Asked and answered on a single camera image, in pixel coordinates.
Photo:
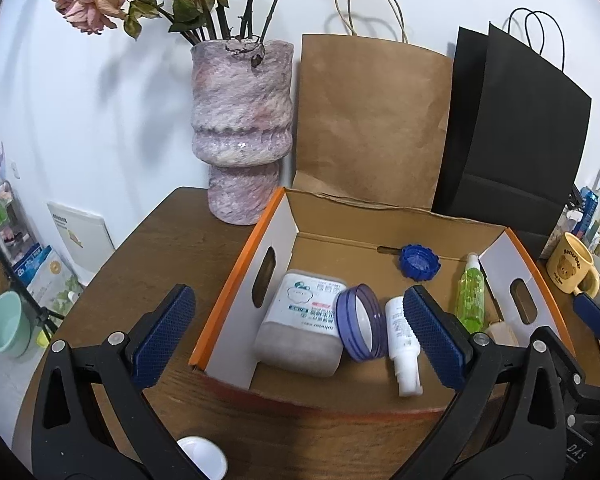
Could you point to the white square jar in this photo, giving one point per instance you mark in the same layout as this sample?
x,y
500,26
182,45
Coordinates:
x,y
300,325

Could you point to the metal storage shelf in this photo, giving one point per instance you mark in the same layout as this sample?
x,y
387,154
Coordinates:
x,y
2,220

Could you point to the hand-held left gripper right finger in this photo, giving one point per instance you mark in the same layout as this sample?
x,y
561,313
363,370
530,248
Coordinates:
x,y
435,340

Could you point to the white green printed package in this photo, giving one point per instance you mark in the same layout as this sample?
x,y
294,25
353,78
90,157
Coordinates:
x,y
55,280

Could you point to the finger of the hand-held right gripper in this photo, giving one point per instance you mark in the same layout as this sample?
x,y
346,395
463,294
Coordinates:
x,y
592,312

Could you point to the pink purple textured vase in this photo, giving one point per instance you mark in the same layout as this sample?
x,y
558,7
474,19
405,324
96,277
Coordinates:
x,y
240,110

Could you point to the orange cardboard box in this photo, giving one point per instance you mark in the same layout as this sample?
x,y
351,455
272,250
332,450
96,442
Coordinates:
x,y
330,255

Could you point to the white round lid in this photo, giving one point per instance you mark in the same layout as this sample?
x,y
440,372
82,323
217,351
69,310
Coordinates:
x,y
202,457

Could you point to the blue scalloped lid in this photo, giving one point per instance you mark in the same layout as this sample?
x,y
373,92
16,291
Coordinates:
x,y
419,261

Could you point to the clear oats jar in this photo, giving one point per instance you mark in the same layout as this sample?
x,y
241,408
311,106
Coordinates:
x,y
555,232

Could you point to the brown paper bag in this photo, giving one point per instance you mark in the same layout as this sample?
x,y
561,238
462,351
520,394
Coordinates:
x,y
375,125

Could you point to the yellow bear mug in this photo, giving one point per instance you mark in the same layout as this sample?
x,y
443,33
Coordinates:
x,y
570,265

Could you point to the green spray bottle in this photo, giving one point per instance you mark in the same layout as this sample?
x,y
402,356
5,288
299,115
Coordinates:
x,y
470,295

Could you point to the dried rose bouquet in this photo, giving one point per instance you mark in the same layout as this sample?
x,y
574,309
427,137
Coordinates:
x,y
90,2

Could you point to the blue white package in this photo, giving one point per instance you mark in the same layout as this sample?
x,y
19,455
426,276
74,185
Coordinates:
x,y
32,262

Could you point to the mint green bowl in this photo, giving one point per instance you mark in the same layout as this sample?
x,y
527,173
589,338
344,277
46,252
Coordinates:
x,y
5,325

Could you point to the white flat board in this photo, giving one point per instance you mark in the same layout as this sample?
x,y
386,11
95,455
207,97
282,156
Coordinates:
x,y
82,237

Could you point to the black paper bag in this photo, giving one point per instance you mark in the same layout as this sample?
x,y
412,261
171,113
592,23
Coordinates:
x,y
520,145

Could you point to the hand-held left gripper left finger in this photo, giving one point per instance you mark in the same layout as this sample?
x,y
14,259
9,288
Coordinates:
x,y
162,335

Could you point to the blue drink can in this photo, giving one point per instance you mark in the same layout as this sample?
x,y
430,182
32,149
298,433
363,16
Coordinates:
x,y
589,207

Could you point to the white spray bottle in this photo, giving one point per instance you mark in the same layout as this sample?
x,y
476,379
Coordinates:
x,y
402,340

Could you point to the black light stand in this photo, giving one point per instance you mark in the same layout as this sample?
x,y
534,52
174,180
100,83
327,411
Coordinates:
x,y
20,285

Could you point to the purple round jar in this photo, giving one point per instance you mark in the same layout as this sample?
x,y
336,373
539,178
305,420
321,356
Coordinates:
x,y
362,322

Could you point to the beige small bottle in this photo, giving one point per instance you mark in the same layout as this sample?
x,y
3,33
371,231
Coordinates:
x,y
502,333

